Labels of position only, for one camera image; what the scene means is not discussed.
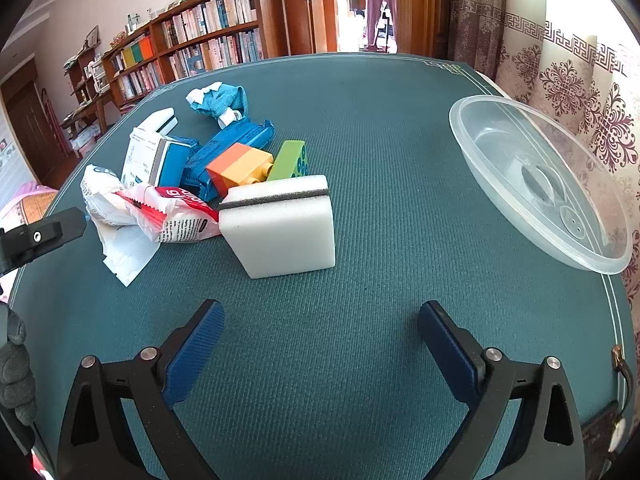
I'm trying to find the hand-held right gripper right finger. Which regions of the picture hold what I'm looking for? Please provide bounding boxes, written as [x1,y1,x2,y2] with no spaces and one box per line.
[417,300,586,480]

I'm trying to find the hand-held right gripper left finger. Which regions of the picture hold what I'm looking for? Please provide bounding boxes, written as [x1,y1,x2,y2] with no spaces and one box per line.
[57,299,226,480]

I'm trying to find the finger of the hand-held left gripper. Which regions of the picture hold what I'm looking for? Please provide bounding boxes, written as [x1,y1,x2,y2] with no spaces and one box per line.
[0,207,87,276]

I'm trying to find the white and blue carton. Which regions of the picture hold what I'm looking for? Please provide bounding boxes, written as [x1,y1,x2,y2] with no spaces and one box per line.
[121,127,201,192]

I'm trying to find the red and white snack packet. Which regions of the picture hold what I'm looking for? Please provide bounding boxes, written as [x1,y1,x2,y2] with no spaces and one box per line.
[114,183,221,244]

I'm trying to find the large white sponge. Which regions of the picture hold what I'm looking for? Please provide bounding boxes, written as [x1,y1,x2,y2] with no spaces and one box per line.
[219,175,336,279]

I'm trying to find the clear plastic bowl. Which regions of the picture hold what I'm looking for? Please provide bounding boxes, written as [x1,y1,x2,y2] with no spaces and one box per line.
[449,95,633,275]

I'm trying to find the orange and yellow toy block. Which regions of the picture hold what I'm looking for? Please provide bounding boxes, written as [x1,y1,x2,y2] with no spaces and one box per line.
[206,143,275,198]

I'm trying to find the green toy block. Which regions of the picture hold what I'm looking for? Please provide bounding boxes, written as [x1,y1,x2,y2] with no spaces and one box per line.
[266,140,310,182]

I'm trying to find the person's left hand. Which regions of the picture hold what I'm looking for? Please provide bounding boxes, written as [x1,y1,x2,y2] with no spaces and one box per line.
[0,305,38,426]

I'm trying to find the bed with pink cover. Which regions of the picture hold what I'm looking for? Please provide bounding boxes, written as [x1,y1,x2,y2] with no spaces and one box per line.
[0,182,61,237]

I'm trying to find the white crumpled plastic bag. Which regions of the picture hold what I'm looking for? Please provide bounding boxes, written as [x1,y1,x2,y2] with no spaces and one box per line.
[81,164,166,287]

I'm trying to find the brown wardrobe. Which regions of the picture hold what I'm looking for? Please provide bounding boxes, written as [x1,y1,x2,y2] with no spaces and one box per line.
[0,60,68,187]

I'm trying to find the small wooden shelf unit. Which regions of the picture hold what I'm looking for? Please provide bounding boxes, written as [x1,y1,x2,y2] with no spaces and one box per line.
[61,47,110,157]

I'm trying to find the small white sponge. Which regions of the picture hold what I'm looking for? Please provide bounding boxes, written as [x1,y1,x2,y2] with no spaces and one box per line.
[137,107,179,137]

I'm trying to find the teal and white cloth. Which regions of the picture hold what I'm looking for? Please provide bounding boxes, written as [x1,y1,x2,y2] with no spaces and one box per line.
[186,81,248,128]

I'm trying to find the rows of shelved books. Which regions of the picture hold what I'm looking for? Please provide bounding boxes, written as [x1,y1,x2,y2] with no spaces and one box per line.
[111,0,265,101]

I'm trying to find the patterned curtain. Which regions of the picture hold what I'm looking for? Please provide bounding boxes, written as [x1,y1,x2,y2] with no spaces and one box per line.
[447,0,640,361]

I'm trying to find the wooden bookshelf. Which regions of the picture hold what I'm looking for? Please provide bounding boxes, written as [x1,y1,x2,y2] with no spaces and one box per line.
[102,0,291,111]

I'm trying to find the wooden door with knob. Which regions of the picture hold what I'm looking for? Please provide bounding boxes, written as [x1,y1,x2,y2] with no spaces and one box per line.
[397,0,452,57]

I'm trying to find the hanging purple pants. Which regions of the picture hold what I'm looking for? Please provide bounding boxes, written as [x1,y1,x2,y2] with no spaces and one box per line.
[364,0,399,52]

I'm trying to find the brown strap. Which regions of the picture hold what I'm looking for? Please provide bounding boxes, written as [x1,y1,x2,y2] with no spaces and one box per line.
[607,344,632,461]

